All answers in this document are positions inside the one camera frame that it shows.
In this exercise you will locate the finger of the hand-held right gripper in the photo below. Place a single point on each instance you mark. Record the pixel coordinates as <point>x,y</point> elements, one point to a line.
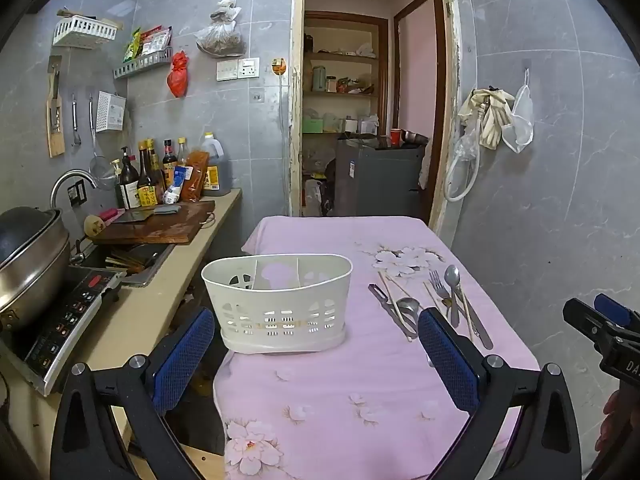
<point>587,320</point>
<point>612,309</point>

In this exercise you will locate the dark sauce bottle yellow label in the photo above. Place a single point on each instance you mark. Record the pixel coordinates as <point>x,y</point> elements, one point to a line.
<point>146,185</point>

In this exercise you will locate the hanging metal utensil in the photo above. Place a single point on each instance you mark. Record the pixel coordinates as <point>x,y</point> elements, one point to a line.
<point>75,120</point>

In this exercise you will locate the white box grater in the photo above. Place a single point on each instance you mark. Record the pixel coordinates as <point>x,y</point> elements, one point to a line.
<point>110,112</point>

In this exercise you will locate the black cap sauce bottle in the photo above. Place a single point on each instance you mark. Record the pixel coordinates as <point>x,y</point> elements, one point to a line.
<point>169,160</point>

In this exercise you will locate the wooden shelf unit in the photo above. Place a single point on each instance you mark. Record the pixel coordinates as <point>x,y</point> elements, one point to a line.
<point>340,95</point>

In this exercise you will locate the cream rubber gloves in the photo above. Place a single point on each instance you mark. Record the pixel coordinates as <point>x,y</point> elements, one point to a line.
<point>492,115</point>

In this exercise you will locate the hanging clear plastic bag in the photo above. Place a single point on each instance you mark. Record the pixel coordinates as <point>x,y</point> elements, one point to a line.
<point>520,125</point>

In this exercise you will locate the grey wall shelf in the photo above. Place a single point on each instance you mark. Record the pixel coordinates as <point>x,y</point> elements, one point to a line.
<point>142,64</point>

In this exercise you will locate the white plastic utensil caddy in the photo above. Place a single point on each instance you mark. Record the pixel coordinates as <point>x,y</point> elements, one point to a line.
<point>280,305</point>

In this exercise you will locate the white seasoning packet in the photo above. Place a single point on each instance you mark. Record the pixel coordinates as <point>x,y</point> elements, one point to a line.
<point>177,187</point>

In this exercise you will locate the beige kitchen counter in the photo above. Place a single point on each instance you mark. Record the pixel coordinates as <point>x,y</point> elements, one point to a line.
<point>150,305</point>

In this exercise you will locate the hanging metal strainer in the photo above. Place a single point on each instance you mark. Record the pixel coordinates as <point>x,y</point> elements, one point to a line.
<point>102,175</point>

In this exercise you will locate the black wall socket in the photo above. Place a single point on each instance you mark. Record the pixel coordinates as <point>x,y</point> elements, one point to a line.
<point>76,194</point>

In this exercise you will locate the red plastic bag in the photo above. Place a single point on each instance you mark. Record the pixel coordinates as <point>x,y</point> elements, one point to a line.
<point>178,76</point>

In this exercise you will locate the wooden cutting board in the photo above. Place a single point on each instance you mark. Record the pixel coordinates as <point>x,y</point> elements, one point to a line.
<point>160,230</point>

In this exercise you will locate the grey cabinet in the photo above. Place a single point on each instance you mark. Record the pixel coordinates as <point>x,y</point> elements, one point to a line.
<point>375,180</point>

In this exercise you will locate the hanging bag of dried goods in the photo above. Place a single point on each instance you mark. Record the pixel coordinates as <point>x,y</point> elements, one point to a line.
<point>220,37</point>

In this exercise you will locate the red snack packet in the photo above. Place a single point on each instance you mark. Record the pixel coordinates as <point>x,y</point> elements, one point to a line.
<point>156,41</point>

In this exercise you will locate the dark pump sauce bottle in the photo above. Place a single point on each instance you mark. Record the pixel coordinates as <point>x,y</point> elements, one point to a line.
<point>128,180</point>

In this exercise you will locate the green snack packet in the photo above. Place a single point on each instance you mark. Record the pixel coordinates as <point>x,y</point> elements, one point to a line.
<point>132,46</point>

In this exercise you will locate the induction cooker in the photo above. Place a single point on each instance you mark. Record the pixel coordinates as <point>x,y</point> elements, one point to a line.
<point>75,315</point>

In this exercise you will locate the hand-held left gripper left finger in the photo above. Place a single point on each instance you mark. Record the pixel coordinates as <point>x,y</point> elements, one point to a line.
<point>185,355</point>

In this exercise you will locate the metal fork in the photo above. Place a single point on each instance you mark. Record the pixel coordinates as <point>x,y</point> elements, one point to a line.
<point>437,282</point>

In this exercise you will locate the small grey wall fitting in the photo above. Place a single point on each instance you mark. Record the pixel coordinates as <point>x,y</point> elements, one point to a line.
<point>257,95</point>

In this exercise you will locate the white switch panel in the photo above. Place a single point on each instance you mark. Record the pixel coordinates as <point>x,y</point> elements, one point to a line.
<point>227,70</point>

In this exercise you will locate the green box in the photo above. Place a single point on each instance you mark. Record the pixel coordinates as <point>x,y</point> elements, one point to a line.
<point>313,125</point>

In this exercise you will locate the orange seasoning packet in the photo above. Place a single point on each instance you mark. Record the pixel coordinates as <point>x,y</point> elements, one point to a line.
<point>195,175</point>

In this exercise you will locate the white wall basket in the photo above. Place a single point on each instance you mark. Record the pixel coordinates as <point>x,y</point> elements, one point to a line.
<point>82,32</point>

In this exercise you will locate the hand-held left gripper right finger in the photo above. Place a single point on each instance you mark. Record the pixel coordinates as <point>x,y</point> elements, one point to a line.
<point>445,360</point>

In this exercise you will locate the metal bowl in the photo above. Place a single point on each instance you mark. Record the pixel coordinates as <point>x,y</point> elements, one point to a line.
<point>415,136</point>

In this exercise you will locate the metal faucet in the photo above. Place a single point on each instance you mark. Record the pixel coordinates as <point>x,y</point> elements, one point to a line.
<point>67,180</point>

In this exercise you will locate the metal wok with lid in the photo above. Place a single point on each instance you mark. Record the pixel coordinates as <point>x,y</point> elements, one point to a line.
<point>30,265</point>

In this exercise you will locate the red cup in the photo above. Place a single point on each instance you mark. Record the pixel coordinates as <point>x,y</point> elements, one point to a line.
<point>395,137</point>

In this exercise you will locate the pink floral tablecloth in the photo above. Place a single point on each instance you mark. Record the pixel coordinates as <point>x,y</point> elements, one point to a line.
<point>340,400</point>

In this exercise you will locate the hanging wooden board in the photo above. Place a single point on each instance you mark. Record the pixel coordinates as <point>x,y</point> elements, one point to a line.
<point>55,135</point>

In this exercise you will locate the person's right hand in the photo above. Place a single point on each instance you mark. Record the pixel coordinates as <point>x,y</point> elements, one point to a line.
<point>614,422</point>

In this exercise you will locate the wooden door frame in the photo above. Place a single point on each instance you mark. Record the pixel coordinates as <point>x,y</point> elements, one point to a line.
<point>296,110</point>

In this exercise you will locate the large oil jug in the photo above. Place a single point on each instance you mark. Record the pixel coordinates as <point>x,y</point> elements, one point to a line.
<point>217,170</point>

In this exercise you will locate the metal table knife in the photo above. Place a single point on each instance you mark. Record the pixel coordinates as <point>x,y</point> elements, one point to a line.
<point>480,332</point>

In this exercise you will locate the pink dish sponge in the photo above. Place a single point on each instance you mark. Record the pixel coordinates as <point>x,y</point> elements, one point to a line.
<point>110,214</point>

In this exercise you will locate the cleaver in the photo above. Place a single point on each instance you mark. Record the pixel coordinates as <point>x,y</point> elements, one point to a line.
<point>137,215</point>

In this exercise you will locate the yellow cap clear bottle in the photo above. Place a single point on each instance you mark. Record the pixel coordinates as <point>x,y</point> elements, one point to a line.
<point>182,152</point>

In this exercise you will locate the white wall socket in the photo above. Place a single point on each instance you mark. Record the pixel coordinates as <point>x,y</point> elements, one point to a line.
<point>248,67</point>

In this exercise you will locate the small metal spoon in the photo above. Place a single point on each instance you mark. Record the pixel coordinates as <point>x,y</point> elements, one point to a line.
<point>409,306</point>

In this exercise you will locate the long metal spoon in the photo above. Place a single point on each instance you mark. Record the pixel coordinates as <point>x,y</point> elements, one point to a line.
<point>452,276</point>

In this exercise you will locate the teal jar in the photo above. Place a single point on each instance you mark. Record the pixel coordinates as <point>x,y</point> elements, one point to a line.
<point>319,79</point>

